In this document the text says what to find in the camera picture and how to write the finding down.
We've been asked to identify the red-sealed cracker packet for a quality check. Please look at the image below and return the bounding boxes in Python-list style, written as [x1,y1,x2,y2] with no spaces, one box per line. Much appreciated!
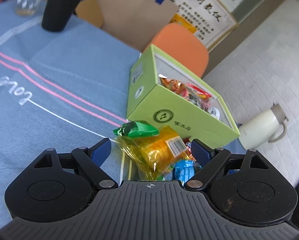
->
[186,83,220,120]

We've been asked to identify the cream thermos jug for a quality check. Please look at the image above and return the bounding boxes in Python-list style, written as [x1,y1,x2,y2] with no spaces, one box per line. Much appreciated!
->
[238,103,288,150]

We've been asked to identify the Chinese text poster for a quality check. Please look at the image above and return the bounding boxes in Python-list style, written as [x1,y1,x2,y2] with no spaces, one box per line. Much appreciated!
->
[171,0,239,51]

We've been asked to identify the black tumbler cup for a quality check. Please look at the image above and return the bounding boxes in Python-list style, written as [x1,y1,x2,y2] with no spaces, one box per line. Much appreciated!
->
[41,0,81,32]

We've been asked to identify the blue plaid tablecloth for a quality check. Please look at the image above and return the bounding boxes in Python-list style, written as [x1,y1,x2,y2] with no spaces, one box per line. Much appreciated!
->
[0,0,140,228]

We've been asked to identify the red peanut snack bag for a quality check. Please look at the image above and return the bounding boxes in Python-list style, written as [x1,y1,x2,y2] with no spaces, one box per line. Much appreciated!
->
[159,74,190,100]

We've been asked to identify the green snack packet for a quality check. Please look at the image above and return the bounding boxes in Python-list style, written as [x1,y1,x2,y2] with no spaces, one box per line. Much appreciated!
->
[113,121,159,138]

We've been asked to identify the green cardboard box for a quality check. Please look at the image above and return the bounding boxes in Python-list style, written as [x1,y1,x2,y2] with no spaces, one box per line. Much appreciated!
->
[126,45,240,148]

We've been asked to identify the blue wafer snack packet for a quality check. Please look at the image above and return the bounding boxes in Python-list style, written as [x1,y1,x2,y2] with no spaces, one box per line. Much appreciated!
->
[173,160,201,185]

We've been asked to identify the orange bread clear packet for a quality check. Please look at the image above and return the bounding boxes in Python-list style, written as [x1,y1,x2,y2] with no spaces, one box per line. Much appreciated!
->
[116,126,193,181]

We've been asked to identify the orange chair back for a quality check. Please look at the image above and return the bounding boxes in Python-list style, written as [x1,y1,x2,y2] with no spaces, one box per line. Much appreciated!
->
[150,23,209,77]

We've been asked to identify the brown paper bag blue handles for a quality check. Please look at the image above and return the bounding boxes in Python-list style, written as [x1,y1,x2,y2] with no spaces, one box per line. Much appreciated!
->
[97,0,178,51]

